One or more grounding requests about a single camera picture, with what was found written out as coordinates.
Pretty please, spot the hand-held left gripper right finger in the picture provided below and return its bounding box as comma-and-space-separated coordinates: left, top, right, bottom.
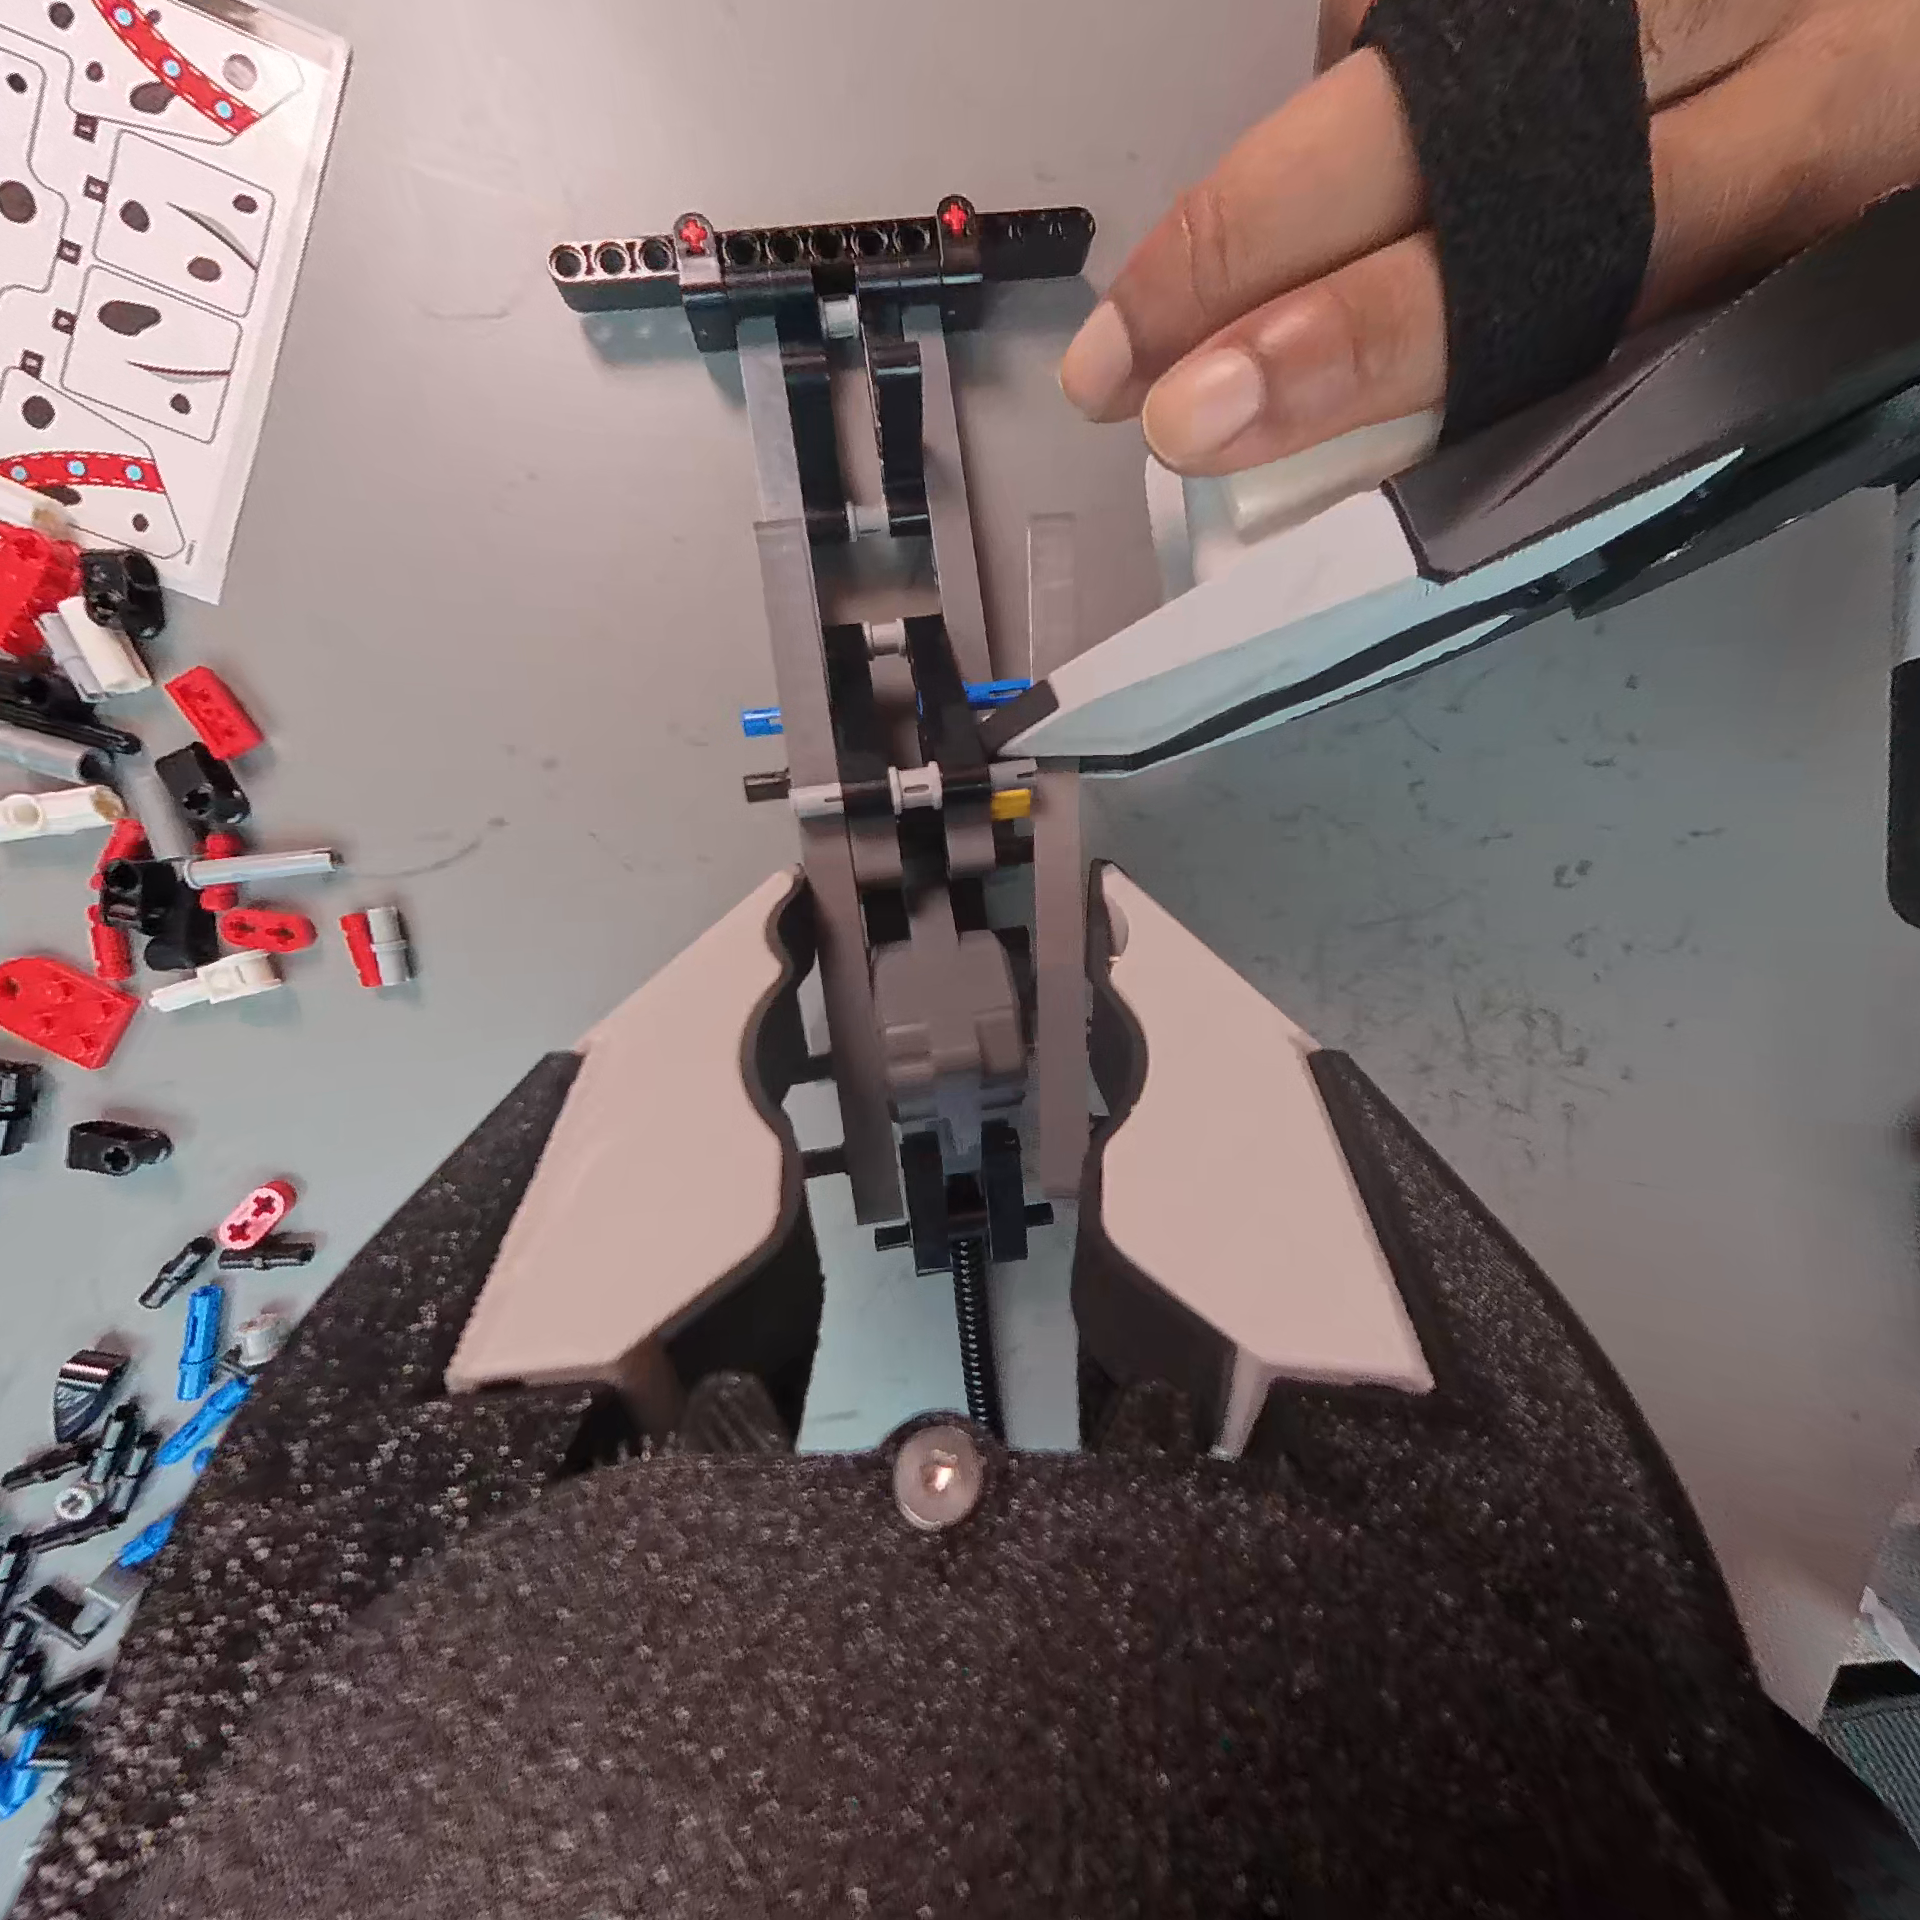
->
1065, 859, 1442, 1419

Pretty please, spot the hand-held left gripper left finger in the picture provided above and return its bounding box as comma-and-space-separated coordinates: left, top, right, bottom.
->
443, 865, 878, 1413

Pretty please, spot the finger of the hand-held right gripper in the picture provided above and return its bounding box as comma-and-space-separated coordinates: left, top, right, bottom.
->
983, 445, 1747, 782

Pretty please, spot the grey toy brick chassis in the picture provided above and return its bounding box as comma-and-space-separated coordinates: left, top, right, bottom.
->
549, 205, 1097, 1442

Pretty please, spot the pile of blue black pins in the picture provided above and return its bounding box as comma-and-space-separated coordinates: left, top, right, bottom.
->
0, 1121, 317, 1809

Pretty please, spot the pile of red white bricks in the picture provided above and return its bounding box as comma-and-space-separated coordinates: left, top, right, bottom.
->
0, 510, 422, 1089

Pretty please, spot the grey desk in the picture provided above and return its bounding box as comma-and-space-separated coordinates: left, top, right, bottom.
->
0, 0, 1920, 1803

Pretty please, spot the person's right hand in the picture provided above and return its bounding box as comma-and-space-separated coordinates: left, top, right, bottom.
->
1060, 0, 1920, 483

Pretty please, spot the white sticker sheet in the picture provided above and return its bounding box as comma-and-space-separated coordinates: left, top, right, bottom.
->
0, 0, 353, 602

